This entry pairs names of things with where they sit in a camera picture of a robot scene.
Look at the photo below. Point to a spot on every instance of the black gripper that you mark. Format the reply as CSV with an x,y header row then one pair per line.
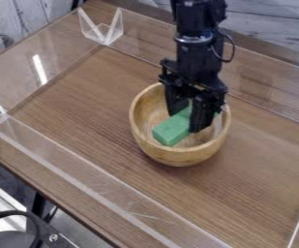
x,y
190,77

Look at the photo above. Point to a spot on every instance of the green rectangular block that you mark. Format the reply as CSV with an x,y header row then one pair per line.
x,y
173,130

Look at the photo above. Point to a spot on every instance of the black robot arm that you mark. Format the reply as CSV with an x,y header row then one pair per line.
x,y
198,18

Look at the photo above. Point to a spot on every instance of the brown wooden bowl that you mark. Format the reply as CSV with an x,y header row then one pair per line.
x,y
195,148

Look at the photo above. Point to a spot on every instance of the black table leg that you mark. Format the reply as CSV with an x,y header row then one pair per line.
x,y
38,205

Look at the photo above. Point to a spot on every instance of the clear acrylic tray wall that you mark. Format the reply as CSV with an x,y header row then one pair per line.
x,y
70,85

